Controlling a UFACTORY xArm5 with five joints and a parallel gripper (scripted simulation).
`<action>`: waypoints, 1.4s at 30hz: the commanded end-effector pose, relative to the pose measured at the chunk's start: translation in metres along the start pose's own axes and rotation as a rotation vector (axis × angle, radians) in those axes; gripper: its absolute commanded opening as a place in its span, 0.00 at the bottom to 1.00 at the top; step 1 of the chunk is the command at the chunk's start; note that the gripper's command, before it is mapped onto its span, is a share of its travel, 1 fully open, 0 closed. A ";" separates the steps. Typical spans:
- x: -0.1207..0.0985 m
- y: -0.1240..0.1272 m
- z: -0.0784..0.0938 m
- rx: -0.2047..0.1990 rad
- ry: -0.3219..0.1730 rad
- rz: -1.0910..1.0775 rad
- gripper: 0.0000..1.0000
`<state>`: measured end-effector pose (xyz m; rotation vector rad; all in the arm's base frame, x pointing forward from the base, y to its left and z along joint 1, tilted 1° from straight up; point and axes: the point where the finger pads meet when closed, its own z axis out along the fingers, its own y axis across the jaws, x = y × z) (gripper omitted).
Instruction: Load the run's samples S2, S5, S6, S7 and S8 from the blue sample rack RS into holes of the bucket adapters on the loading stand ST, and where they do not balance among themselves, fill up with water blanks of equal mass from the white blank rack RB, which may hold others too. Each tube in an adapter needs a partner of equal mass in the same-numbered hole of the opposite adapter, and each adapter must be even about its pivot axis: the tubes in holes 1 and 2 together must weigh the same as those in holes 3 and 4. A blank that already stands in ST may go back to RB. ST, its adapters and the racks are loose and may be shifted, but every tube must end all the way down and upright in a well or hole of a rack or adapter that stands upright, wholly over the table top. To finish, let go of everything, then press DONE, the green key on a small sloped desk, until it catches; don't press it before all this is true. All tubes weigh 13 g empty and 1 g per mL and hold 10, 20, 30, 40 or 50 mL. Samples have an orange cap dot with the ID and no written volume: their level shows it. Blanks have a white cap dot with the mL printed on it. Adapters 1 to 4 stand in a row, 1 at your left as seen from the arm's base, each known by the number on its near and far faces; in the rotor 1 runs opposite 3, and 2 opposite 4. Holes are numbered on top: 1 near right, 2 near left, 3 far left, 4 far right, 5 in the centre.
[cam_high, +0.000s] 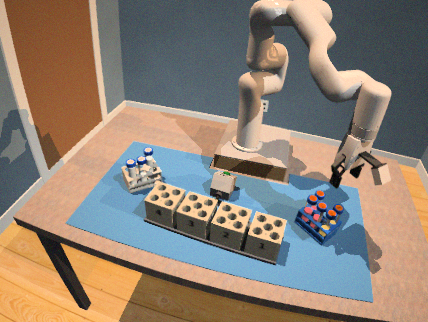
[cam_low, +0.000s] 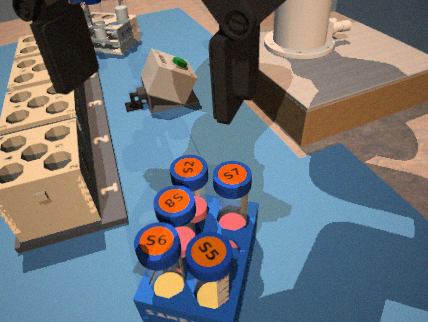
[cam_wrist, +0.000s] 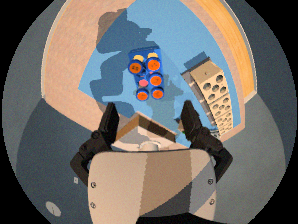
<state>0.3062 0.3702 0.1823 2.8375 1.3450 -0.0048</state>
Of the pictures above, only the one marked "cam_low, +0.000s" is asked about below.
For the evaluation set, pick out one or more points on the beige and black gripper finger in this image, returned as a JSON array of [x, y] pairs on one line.
[[62, 35], [234, 52]]

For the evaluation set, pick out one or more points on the clear conical tube with red liquid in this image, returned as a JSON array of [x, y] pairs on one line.
[[191, 171]]

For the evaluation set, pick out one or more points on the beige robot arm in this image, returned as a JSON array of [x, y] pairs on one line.
[[302, 29]]

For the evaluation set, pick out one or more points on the blue tube rack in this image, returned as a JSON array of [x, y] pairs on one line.
[[183, 306]]

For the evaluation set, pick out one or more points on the light blue bench mat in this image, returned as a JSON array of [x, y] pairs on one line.
[[334, 242]]

